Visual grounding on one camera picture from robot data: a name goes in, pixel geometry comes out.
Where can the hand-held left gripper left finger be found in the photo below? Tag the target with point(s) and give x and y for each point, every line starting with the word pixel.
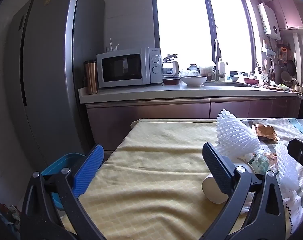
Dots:
pixel 87 170

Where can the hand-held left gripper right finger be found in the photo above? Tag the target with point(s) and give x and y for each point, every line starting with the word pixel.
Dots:
pixel 217 170

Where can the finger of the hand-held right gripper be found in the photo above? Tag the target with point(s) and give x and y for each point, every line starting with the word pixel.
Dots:
pixel 300 151

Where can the white paper cup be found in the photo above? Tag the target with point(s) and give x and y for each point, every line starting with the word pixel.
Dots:
pixel 211 192

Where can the blue plastic bin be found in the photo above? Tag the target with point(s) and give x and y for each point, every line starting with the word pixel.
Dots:
pixel 56 162

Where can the brown foil wrapper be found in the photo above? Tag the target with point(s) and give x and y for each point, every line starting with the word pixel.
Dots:
pixel 272 158
pixel 266 133

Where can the white foam fruit net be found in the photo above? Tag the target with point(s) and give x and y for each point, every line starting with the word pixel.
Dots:
pixel 286 167
pixel 234 135

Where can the white green patterned cloth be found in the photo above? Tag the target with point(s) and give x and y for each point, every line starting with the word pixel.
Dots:
pixel 286 127

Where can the clear green plastic wrapper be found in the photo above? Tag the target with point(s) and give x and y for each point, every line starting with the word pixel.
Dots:
pixel 259 163

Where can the wooden cutting board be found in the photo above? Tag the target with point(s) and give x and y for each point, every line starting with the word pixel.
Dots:
pixel 274 87

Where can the yellow tablecloth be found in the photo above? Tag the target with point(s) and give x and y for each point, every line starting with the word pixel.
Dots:
pixel 154 167

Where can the hanging frying pan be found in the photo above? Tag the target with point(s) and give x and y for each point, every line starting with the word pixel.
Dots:
pixel 291 68

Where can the white slotted spatula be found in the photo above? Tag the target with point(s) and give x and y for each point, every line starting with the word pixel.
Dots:
pixel 265 75

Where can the kitchen counter with cabinets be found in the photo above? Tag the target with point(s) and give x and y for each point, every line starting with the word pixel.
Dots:
pixel 154 115

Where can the kitchen sink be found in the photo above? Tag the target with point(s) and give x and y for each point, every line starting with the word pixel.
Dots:
pixel 229 84

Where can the red green package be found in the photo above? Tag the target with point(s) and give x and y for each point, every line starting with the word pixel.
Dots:
pixel 10 213

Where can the small glass bowl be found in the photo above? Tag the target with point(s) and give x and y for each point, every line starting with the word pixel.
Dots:
pixel 236 77

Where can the white bowl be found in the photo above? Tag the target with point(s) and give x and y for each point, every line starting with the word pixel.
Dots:
pixel 193 80

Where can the copper thermos tumbler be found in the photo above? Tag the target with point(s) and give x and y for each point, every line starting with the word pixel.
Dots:
pixel 91 77

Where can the clear plastic food bag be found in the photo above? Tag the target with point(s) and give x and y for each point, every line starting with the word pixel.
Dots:
pixel 206 71

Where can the dark red bowl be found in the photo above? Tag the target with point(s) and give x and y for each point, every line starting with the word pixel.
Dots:
pixel 171 80

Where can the white soap bottle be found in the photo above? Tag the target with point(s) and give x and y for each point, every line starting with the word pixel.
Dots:
pixel 222 67

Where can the metal kitchen faucet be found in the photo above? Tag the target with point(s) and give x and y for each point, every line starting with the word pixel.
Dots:
pixel 218 65

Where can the dark lidded jar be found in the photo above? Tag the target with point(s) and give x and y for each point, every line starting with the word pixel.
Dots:
pixel 193 67

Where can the white microwave oven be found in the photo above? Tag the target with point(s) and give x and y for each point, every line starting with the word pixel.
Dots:
pixel 121 67

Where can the grey refrigerator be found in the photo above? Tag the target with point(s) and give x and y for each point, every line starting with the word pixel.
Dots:
pixel 49 67

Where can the glass kettle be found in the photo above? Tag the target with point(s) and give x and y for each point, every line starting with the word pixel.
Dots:
pixel 170 66

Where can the white water heater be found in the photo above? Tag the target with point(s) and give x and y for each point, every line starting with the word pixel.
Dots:
pixel 269 20

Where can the white ornament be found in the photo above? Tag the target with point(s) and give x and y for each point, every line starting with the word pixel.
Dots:
pixel 112 46

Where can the kitchen window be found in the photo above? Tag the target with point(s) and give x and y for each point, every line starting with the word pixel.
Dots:
pixel 181 22

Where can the pink wall cabinet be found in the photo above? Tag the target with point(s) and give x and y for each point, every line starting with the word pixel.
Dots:
pixel 289 12

